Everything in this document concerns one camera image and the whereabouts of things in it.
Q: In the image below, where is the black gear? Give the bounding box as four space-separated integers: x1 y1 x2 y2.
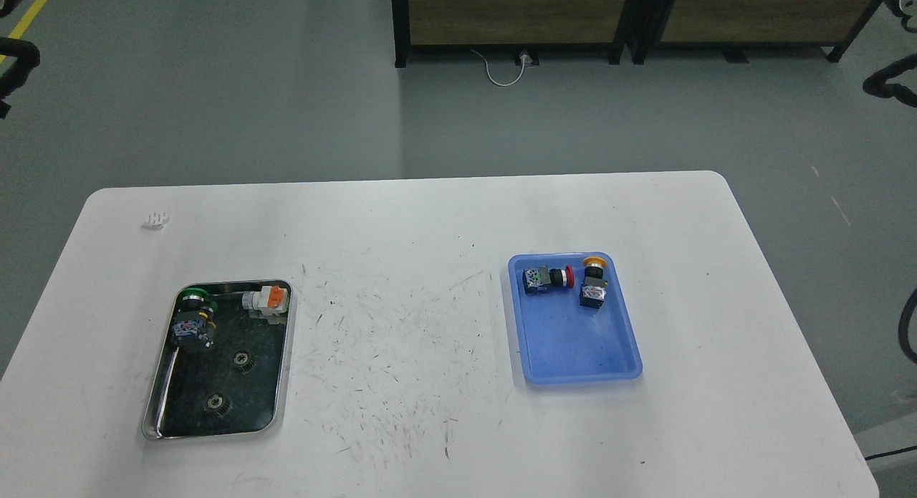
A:
204 393 230 416
231 350 256 374

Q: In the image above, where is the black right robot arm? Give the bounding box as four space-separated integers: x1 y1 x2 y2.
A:
863 0 916 108

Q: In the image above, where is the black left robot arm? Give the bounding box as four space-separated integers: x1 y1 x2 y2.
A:
1 37 42 120

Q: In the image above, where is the orange white connector part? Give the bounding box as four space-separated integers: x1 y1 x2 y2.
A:
240 285 289 325

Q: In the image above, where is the blue plastic tray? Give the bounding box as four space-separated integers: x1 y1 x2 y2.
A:
507 251 644 385

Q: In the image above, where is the stainless steel tray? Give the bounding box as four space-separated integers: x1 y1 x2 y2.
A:
140 279 295 441

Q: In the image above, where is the small white plastic piece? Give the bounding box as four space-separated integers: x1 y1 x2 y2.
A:
142 213 171 231

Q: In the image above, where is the red push button switch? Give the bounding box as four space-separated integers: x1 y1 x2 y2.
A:
522 265 575 295

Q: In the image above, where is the yellow push button switch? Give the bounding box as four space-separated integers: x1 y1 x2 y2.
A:
579 256 608 310

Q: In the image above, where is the white power cable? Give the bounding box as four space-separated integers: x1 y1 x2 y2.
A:
469 49 539 87

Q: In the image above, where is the left wooden cabinet black frame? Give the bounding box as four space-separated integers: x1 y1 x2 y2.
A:
390 0 640 68

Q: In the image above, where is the wooden cabinet black frame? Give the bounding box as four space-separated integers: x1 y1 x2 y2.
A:
628 0 882 64
390 0 640 68

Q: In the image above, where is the green push button switch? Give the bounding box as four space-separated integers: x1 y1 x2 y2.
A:
169 287 217 353

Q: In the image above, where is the right wooden cabinet black frame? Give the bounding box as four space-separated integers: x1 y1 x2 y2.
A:
628 0 882 64

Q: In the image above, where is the black cable at right edge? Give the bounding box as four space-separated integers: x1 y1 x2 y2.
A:
898 287 917 365

